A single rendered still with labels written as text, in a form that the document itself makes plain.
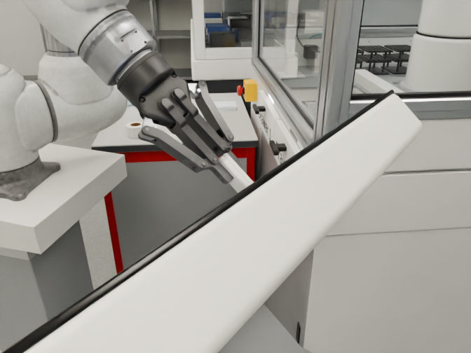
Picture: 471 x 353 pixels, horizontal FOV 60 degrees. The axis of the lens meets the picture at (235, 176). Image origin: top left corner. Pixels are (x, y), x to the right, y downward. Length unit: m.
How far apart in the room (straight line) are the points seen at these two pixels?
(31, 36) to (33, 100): 4.77
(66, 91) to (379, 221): 0.76
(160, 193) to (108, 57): 1.04
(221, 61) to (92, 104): 1.11
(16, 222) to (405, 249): 0.84
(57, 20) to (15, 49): 5.32
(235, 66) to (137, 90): 1.56
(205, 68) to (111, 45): 1.55
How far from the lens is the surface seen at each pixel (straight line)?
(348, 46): 0.75
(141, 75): 0.55
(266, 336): 0.34
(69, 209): 1.03
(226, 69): 2.09
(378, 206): 0.89
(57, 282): 1.22
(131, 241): 1.68
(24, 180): 1.08
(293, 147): 0.97
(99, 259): 2.20
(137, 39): 0.56
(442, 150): 0.90
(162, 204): 1.58
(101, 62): 0.56
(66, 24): 0.58
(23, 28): 5.81
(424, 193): 0.92
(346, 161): 0.29
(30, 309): 1.23
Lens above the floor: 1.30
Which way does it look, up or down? 27 degrees down
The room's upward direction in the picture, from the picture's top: straight up
